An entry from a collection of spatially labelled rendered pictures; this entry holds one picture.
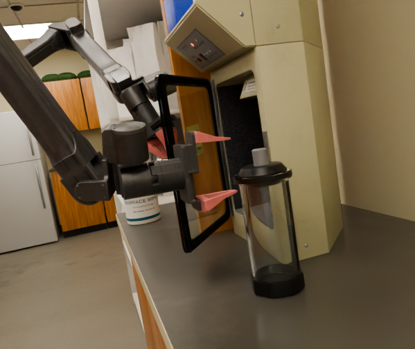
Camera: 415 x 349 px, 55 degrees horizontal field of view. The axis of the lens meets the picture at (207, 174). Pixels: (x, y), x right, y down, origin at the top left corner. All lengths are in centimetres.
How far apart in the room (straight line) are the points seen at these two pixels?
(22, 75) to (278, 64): 49
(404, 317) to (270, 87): 49
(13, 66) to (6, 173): 509
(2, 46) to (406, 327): 71
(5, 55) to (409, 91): 91
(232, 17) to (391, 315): 61
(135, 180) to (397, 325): 45
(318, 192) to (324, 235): 10
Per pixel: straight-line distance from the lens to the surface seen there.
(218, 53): 96
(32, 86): 68
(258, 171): 71
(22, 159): 571
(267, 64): 87
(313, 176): 91
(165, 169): 68
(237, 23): 86
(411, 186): 119
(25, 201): 575
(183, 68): 119
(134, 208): 150
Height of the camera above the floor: 127
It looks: 7 degrees down
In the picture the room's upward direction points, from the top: 9 degrees counter-clockwise
